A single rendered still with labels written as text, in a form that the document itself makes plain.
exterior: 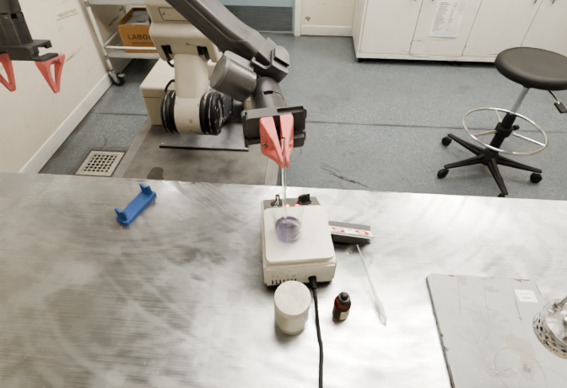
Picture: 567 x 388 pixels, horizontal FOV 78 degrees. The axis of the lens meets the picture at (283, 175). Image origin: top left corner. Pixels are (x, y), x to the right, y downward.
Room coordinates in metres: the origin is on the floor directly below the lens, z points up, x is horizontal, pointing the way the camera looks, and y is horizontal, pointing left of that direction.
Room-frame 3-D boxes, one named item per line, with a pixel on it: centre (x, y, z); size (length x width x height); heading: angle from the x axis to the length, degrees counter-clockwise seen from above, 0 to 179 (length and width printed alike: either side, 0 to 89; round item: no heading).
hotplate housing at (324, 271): (0.41, -0.02, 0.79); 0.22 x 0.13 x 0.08; 5
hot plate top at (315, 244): (0.39, -0.02, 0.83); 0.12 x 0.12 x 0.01; 5
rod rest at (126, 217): (0.52, 0.33, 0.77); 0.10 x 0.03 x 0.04; 157
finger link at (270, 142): (0.41, 0.00, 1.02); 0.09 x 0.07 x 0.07; 10
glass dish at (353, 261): (0.38, -0.15, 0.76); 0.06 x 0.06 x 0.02
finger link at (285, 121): (0.41, 0.02, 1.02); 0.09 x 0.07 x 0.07; 11
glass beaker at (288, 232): (0.38, -0.01, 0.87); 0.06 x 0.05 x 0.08; 105
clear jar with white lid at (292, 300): (0.26, -0.01, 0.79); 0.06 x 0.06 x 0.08
